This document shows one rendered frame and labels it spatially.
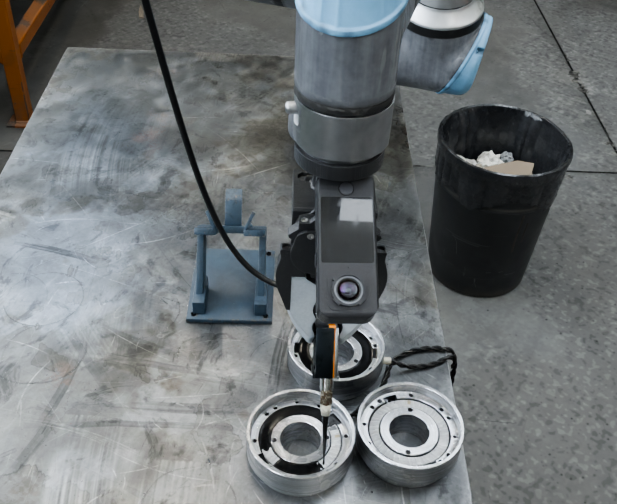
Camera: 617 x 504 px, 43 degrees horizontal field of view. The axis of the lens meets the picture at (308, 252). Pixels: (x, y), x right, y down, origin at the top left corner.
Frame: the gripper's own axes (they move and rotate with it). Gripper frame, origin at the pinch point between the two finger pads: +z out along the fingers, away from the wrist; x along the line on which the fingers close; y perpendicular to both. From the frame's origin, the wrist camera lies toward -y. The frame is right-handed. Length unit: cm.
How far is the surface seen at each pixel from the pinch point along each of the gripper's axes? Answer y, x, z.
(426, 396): 1.6, -11.0, 10.1
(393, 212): 36.5, -11.1, 13.3
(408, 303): 18.3, -11.2, 13.2
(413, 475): -8.0, -8.6, 10.0
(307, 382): 3.4, 1.3, 10.6
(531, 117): 130, -60, 52
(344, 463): -7.2, -2.1, 9.3
